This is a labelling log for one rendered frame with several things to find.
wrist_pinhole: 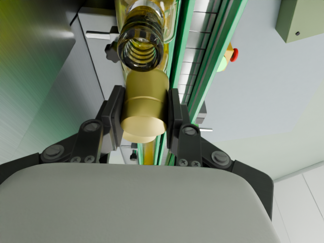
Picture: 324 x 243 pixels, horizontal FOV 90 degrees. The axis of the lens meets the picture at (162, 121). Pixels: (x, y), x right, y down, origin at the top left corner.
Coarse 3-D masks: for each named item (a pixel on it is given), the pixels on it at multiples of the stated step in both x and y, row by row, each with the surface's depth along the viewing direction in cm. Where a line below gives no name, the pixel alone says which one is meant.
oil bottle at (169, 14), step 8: (120, 0) 12; (128, 0) 12; (136, 0) 12; (152, 0) 12; (160, 0) 12; (168, 0) 12; (176, 0) 13; (120, 8) 13; (128, 8) 12; (160, 8) 12; (168, 8) 13; (176, 8) 13; (120, 16) 13; (168, 16) 13; (176, 16) 14; (120, 24) 14; (168, 24) 14; (120, 32) 15; (168, 32) 14; (168, 40) 15
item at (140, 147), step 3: (138, 144) 61; (141, 144) 74; (138, 147) 63; (141, 147) 76; (138, 150) 66; (141, 150) 79; (138, 153) 68; (141, 153) 76; (138, 156) 71; (141, 156) 77; (141, 159) 78; (141, 162) 80
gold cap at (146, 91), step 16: (128, 80) 12; (144, 80) 11; (160, 80) 12; (128, 96) 11; (144, 96) 11; (160, 96) 11; (128, 112) 10; (144, 112) 10; (160, 112) 11; (128, 128) 12; (144, 128) 12; (160, 128) 11
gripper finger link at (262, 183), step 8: (232, 160) 9; (232, 168) 8; (240, 168) 8; (248, 168) 8; (248, 176) 8; (256, 176) 8; (264, 176) 8; (256, 184) 8; (264, 184) 8; (272, 184) 8; (256, 192) 8; (264, 192) 8; (272, 192) 8; (264, 200) 7; (272, 200) 7
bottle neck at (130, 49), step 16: (144, 0) 12; (128, 16) 11; (144, 16) 10; (160, 16) 12; (128, 32) 9; (144, 32) 9; (160, 32) 10; (128, 48) 11; (144, 48) 12; (160, 48) 10; (128, 64) 11; (144, 64) 11
